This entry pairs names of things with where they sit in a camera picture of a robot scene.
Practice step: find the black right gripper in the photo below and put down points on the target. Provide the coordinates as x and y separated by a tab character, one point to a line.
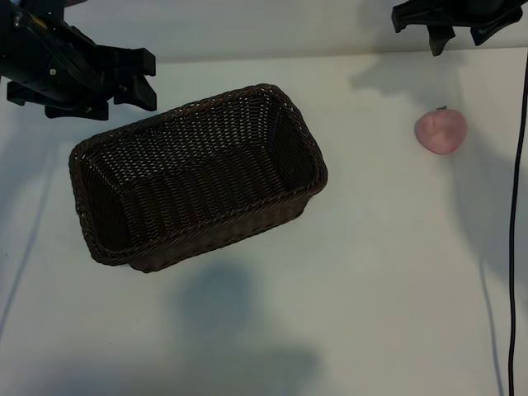
474	10

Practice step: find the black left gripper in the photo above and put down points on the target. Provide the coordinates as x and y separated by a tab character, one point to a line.
33	82

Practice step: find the pink peach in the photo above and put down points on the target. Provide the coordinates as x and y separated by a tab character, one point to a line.
440	132

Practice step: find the dark brown woven basket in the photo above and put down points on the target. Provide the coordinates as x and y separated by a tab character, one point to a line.
198	173

